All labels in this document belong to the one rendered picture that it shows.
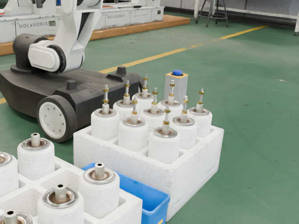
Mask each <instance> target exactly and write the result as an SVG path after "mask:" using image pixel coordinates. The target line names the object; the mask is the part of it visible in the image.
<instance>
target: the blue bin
mask: <svg viewBox="0 0 299 224"><path fill-rule="evenodd" d="M95 164H96V163H90V164H88V165H86V166H84V167H83V168H81V169H82V170H84V171H86V170H87V169H89V168H92V167H95ZM115 172H116V173H117V174H118V175H119V178H120V185H119V188H120V189H122V190H124V191H125V192H128V193H130V194H132V195H134V196H136V197H138V198H140V199H142V212H141V224H165V222H166V214H167V208H168V203H169V202H170V195H169V194H168V193H165V192H163V191H161V190H158V189H156V188H153V187H151V186H149V185H147V184H145V183H142V182H140V181H138V180H135V179H133V178H130V177H128V176H126V175H123V174H121V173H119V172H117V171H115Z"/></svg>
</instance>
